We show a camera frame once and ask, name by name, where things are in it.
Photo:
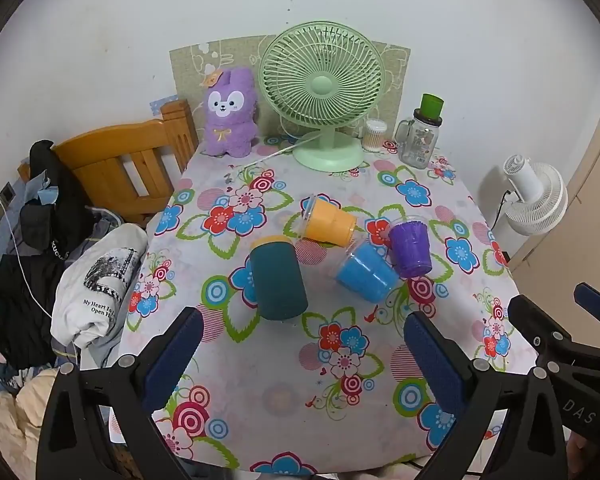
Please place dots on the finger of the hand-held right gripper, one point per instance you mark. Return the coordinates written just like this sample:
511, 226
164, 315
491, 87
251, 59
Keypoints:
542, 327
597, 300

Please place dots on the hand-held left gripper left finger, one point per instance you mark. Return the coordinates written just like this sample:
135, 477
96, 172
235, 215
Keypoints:
172, 355

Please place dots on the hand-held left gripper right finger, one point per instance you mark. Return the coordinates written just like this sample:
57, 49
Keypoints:
436, 362

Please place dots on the dark teal cup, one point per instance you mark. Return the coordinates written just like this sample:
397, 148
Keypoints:
279, 280

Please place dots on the blue plastic cup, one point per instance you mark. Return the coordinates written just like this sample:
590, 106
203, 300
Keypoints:
367, 272

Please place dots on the purple plastic cup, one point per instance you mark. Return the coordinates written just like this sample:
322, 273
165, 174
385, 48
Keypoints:
410, 247

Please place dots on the orange plastic cup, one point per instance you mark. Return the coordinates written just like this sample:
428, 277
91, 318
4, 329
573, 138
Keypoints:
330, 222

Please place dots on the white printed shirt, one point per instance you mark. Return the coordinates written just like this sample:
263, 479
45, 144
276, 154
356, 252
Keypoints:
100, 280

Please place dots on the beige wooden door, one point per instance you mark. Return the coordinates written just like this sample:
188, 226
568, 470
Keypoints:
595, 185

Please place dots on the floral tablecloth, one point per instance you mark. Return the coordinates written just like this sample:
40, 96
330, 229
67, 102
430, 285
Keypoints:
280, 400

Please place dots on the white fan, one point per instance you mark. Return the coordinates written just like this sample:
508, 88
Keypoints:
535, 200

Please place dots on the pile of dark clothes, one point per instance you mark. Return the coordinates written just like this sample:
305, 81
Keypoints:
25, 300

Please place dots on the cream blanket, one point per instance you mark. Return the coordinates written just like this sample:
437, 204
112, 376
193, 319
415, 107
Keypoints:
15, 420

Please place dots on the light blue cloth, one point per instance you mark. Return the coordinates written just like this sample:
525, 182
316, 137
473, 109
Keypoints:
42, 190

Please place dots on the wooden headboard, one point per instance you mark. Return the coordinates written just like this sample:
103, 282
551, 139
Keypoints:
105, 155

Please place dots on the glass jar with green cap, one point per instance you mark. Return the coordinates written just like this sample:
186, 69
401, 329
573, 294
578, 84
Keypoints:
419, 142

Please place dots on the cotton swab container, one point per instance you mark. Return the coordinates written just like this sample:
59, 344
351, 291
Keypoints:
375, 136

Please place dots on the purple plush rabbit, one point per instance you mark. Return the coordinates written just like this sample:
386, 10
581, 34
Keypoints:
230, 120

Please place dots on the blue patterned paper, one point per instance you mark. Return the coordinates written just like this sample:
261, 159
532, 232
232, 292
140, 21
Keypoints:
161, 104

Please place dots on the green desk fan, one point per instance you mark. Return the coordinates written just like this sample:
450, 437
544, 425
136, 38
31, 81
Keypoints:
322, 85

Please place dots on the wall outlet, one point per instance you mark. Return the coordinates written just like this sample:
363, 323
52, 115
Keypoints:
2, 200

